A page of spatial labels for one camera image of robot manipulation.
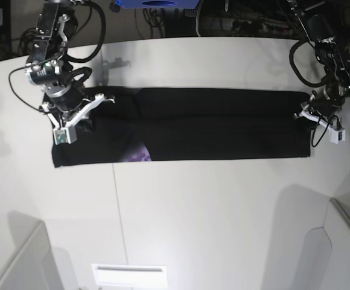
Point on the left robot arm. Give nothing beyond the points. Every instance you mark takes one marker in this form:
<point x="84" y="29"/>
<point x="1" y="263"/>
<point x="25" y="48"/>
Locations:
<point x="324" y="31"/>

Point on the grey monitor edge left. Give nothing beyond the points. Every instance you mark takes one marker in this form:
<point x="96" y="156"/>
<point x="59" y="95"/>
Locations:
<point x="32" y="265"/>

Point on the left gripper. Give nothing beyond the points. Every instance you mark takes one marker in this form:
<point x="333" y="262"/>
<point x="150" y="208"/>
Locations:
<point x="321" y="108"/>

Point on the black T-shirt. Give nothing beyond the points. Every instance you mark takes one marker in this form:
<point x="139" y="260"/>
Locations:
<point x="176" y="124"/>

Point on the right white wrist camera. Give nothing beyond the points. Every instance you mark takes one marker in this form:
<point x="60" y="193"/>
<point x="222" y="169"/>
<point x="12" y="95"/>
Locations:
<point x="64" y="135"/>

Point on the blue box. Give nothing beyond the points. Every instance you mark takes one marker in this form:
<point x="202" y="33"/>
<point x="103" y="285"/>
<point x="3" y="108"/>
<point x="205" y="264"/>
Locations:
<point x="132" y="4"/>

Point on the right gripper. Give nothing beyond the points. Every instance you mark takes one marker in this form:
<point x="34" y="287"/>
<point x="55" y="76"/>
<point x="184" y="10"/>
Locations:
<point x="74" y="105"/>

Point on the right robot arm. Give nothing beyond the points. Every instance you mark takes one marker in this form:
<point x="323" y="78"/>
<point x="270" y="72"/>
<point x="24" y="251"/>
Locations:
<point x="49" y="65"/>

